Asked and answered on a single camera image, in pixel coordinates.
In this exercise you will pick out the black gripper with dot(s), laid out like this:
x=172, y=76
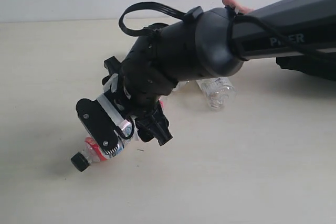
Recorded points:
x=143, y=108

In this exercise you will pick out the clear blue label bottle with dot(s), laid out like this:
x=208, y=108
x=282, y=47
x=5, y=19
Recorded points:
x=218, y=92

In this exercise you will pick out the pink peach label bottle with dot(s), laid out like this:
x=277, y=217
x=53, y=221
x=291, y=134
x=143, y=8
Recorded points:
x=92, y=153

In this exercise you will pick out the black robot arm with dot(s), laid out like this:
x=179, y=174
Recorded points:
x=299, y=34

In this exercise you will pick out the bare open human hand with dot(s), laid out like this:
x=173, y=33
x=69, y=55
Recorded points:
x=237, y=5

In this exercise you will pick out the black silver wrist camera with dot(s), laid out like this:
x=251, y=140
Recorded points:
x=105, y=124

